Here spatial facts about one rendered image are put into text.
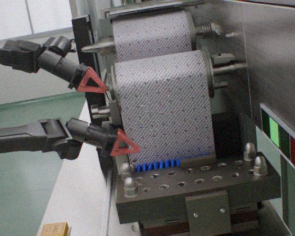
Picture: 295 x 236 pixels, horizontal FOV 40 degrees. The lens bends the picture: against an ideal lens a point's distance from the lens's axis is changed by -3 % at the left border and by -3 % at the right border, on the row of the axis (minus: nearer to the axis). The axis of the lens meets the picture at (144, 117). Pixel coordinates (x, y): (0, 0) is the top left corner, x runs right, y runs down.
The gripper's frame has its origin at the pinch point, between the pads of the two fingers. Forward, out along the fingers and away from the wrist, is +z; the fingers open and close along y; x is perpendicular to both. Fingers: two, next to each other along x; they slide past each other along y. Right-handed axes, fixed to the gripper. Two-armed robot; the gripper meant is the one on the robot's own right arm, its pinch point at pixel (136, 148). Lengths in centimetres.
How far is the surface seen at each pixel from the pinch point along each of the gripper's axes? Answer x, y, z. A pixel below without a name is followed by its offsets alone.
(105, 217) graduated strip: -21.7, 3.2, -2.0
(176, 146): 4.1, 0.3, 10.1
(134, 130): 4.8, 0.2, -2.5
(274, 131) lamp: 23.5, 30.2, 20.5
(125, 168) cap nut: -3.2, 8.1, -2.3
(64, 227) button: -24.6, 9.9, -12.5
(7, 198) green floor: -157, -209, -57
